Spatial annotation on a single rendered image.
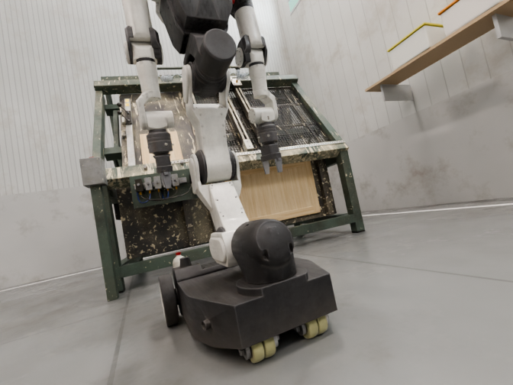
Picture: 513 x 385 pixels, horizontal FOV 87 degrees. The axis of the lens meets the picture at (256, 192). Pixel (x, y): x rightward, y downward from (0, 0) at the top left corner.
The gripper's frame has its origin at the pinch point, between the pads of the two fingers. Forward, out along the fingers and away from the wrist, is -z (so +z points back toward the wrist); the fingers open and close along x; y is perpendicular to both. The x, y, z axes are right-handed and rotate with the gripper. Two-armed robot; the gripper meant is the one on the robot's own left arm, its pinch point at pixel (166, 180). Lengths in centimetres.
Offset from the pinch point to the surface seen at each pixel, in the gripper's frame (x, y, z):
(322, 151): 97, -147, 2
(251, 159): 103, -78, 4
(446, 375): -79, -40, -43
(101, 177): 90, 33, 5
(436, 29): 95, -310, 117
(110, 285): 80, 39, -64
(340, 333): -53, -36, -48
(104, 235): 86, 38, -33
